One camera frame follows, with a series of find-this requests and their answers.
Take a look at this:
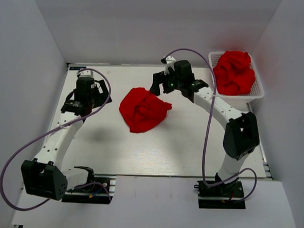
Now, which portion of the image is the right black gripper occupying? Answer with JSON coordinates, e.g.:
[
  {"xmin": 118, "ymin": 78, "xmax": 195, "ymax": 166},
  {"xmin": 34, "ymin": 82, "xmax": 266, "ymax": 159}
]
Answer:
[{"xmin": 150, "ymin": 66, "xmax": 184, "ymax": 97}]

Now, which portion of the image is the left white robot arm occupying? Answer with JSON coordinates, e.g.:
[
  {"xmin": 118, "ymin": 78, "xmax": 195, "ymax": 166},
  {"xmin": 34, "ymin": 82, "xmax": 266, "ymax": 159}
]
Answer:
[{"xmin": 21, "ymin": 76, "xmax": 111, "ymax": 201}]

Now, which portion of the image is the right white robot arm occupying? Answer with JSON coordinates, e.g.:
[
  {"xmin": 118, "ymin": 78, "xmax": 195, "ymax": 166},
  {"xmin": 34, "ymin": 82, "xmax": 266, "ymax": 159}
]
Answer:
[{"xmin": 150, "ymin": 56, "xmax": 260, "ymax": 196}]

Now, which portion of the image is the blue table label sticker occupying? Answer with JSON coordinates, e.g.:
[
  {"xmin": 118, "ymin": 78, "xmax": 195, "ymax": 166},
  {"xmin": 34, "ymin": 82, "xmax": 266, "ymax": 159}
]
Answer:
[{"xmin": 69, "ymin": 66, "xmax": 86, "ymax": 71}]

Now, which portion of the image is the red t shirt pile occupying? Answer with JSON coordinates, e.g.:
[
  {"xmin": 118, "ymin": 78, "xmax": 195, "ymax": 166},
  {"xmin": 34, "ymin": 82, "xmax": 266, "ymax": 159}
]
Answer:
[{"xmin": 214, "ymin": 51, "xmax": 256, "ymax": 96}]

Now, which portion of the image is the white plastic basket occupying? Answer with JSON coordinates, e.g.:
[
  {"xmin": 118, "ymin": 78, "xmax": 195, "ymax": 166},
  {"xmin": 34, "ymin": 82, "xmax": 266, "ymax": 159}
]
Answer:
[{"xmin": 208, "ymin": 51, "xmax": 265, "ymax": 103}]

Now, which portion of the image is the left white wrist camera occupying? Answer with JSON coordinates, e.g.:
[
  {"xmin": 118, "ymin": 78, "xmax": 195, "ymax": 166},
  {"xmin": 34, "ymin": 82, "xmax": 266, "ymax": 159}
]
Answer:
[{"xmin": 76, "ymin": 69, "xmax": 94, "ymax": 78}]

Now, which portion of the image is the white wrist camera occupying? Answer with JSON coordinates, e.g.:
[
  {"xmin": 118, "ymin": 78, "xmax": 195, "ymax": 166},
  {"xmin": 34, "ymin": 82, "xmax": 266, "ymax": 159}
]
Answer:
[
  {"xmin": 161, "ymin": 55, "xmax": 176, "ymax": 75},
  {"xmin": 76, "ymin": 69, "xmax": 94, "ymax": 78}
]

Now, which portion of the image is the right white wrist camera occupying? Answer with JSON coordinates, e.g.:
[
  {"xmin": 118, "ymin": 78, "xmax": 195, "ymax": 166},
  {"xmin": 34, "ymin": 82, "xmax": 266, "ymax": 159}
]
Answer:
[{"xmin": 161, "ymin": 55, "xmax": 176, "ymax": 75}]

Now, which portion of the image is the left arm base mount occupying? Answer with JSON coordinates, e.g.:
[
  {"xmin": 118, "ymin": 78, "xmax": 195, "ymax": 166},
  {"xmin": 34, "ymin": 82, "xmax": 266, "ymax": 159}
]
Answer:
[{"xmin": 61, "ymin": 175, "xmax": 116, "ymax": 205}]

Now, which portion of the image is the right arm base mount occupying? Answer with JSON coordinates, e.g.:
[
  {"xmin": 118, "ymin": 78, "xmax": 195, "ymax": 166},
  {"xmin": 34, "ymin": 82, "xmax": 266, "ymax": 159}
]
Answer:
[{"xmin": 194, "ymin": 180, "xmax": 246, "ymax": 210}]

